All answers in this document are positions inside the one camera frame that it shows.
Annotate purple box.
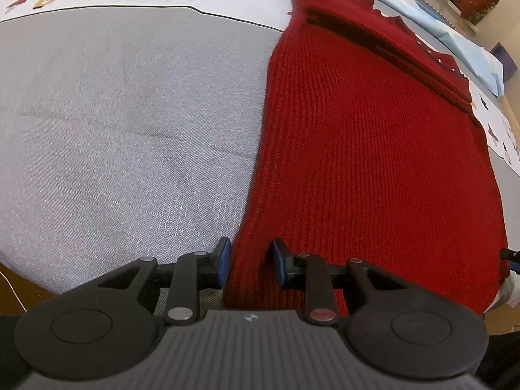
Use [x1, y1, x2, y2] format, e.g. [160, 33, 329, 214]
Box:
[490, 42, 518, 82]

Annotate light blue folded quilt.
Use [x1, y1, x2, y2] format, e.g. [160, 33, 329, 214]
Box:
[379, 0, 505, 97]

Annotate dark red knitted sweater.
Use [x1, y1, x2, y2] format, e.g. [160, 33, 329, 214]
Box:
[224, 0, 509, 313]

